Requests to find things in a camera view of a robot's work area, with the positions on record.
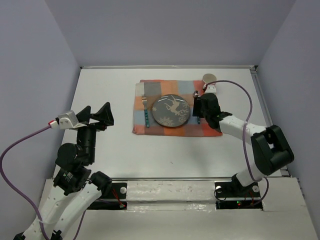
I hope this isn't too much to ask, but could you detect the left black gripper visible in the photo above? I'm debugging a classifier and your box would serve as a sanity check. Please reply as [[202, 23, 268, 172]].
[[76, 100, 115, 162]]

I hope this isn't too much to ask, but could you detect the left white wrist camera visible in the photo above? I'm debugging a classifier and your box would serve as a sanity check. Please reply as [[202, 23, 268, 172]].
[[48, 110, 86, 130]]

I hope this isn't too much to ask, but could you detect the spoon with teal handle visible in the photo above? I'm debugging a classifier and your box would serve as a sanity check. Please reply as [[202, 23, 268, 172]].
[[193, 90, 201, 125]]

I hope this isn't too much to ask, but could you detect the orange grey checkered cloth napkin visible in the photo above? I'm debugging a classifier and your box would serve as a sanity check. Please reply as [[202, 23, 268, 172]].
[[132, 79, 222, 137]]

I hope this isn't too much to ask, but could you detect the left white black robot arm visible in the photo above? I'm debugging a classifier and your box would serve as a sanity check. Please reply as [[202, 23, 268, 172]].
[[14, 102, 114, 240]]

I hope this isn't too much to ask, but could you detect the red white paper cup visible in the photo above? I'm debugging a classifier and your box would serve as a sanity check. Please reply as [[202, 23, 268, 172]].
[[202, 73, 217, 85]]

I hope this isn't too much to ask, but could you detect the dark round deer plate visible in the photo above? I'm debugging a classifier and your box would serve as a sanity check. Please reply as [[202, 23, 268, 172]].
[[151, 94, 191, 128]]

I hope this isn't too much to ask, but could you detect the aluminium table edge rail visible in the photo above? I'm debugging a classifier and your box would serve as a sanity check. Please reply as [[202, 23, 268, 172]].
[[80, 65, 256, 70]]

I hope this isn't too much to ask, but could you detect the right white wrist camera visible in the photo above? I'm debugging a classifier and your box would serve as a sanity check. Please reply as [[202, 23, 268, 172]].
[[202, 84, 217, 95]]

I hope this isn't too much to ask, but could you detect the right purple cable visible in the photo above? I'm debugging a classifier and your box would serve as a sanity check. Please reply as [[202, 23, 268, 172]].
[[203, 79, 270, 208]]

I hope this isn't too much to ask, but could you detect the purple cable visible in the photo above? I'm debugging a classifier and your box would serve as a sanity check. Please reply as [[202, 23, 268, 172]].
[[203, 79, 270, 208], [0, 122, 87, 240]]

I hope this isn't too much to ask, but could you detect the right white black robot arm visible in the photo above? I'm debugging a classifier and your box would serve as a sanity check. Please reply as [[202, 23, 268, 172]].
[[192, 91, 295, 201]]

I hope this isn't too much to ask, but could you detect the fork with teal handle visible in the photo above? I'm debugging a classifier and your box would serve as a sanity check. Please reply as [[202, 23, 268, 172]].
[[141, 94, 150, 128]]

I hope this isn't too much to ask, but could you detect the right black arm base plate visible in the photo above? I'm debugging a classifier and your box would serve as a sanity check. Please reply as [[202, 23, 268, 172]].
[[213, 181, 263, 210]]

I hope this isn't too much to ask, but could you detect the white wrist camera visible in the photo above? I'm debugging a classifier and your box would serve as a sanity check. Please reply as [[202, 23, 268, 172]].
[[202, 84, 217, 95], [48, 110, 86, 130]]

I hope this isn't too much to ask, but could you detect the white front cover panel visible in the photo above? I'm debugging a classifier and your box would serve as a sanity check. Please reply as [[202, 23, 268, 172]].
[[65, 177, 318, 240]]

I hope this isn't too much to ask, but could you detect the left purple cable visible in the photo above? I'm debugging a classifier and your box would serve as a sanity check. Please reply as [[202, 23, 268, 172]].
[[0, 122, 87, 240]]

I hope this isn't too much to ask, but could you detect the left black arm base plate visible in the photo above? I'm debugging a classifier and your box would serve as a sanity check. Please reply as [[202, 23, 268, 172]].
[[87, 182, 128, 211]]

